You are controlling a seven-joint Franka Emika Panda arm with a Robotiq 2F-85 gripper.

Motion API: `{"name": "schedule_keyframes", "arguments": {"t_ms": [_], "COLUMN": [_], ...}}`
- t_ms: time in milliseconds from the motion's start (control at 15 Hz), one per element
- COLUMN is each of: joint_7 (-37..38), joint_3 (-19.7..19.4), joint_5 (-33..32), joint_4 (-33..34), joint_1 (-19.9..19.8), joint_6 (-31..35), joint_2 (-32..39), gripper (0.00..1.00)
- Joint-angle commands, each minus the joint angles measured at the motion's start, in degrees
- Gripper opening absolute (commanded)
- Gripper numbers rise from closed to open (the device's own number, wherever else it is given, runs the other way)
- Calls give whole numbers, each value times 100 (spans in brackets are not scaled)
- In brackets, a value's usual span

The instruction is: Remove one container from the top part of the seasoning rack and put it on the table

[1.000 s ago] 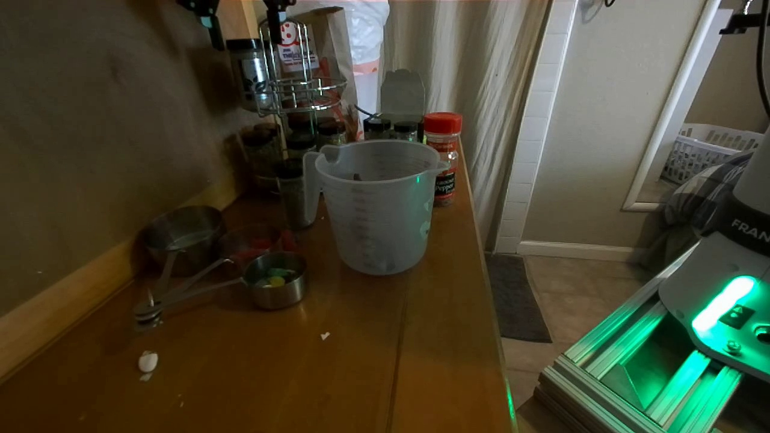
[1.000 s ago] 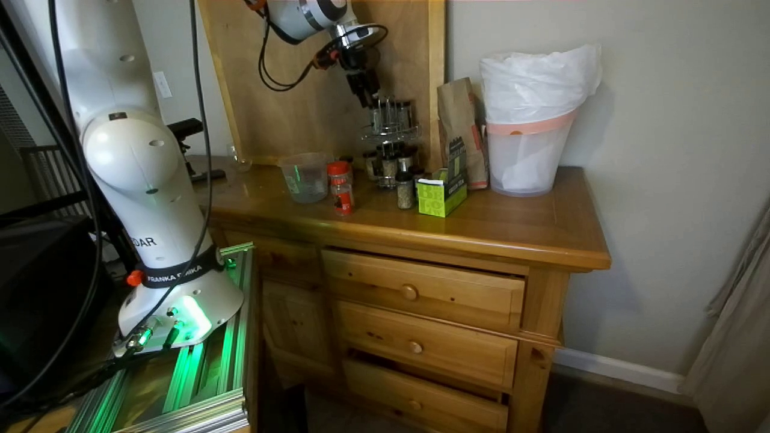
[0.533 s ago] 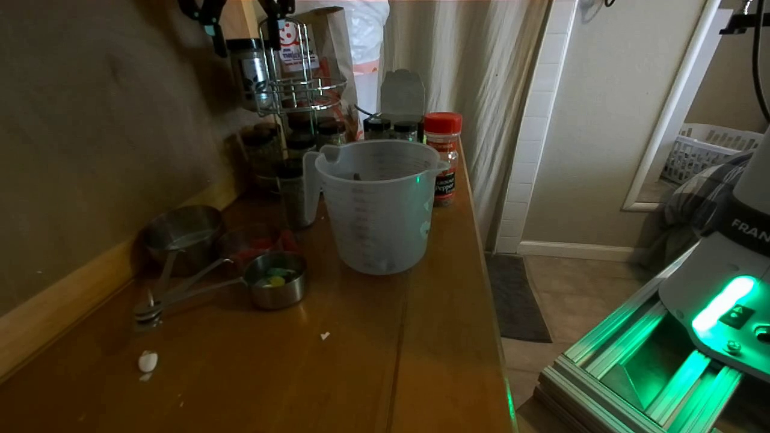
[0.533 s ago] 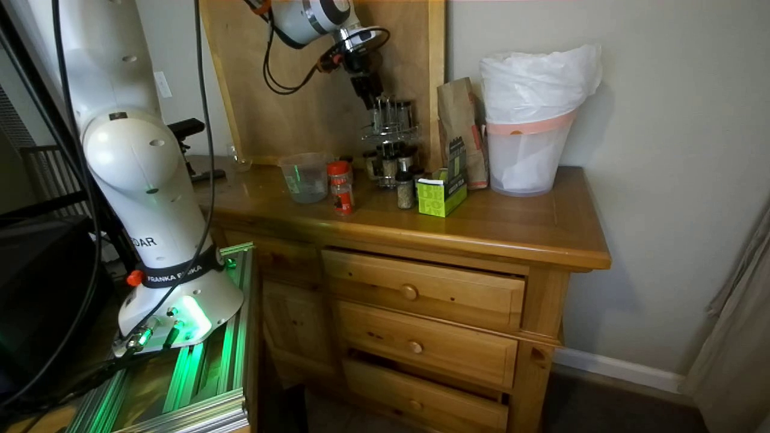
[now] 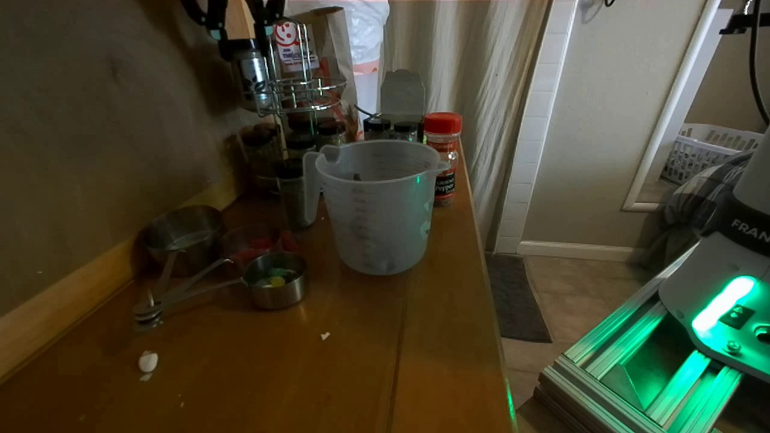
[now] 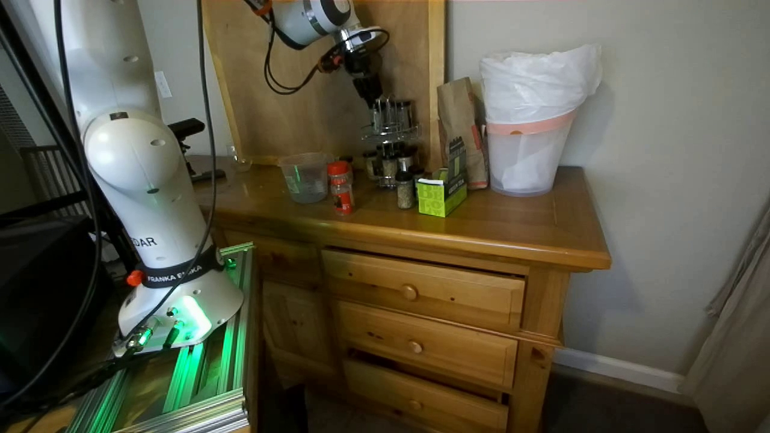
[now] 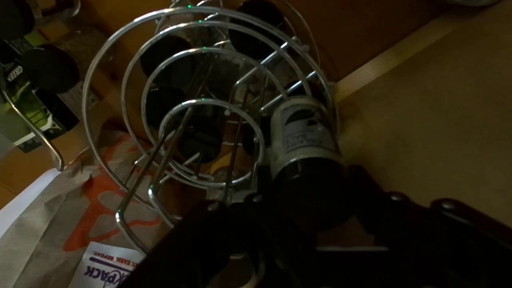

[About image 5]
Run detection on small metal measuring cup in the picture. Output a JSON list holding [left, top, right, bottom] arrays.
[[135, 251, 309, 328]]

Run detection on clear plastic measuring jug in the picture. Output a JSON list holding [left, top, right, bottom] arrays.
[[301, 138, 454, 279]]

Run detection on red measuring spoon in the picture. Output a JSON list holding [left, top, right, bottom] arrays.
[[227, 230, 298, 266]]

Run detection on wire seasoning rack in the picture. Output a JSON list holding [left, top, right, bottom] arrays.
[[230, 44, 356, 197]]

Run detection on red lid spice jar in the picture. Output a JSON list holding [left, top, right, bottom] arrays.
[[420, 111, 466, 201]]

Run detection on white framed mirror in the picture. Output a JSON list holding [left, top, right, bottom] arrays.
[[620, 0, 735, 214]]

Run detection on white plastic bin liner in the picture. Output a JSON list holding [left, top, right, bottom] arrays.
[[338, 0, 391, 67]]

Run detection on white baseboard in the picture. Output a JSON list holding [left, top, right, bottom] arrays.
[[517, 238, 645, 266]]

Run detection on dark lid spice jar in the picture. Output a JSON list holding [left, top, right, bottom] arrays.
[[391, 119, 426, 145], [361, 115, 395, 145]]

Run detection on red white label container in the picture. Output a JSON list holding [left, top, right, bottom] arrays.
[[267, 19, 313, 84]]

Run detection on wooden back panel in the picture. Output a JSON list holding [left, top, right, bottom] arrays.
[[0, 0, 278, 382]]

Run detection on dark door mat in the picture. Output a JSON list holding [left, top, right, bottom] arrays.
[[483, 252, 555, 347]]

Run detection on large metal measuring cup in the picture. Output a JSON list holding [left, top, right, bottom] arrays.
[[132, 206, 227, 331]]

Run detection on plaid cloth pile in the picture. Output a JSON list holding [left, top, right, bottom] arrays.
[[634, 153, 758, 272]]

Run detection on white door frame post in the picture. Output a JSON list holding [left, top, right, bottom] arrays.
[[490, 0, 582, 257]]

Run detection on aluminium extrusion robot base frame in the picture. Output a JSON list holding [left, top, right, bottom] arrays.
[[533, 238, 770, 433]]

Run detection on wooden dresser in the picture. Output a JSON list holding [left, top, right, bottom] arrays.
[[0, 136, 519, 433]]

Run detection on translucent trash bin pink band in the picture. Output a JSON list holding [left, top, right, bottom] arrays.
[[344, 55, 391, 115]]

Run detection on small glass seasoning jar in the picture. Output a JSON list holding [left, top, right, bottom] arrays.
[[237, 49, 273, 111]]

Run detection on white laundry basket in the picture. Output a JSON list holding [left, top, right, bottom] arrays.
[[659, 120, 770, 193]]

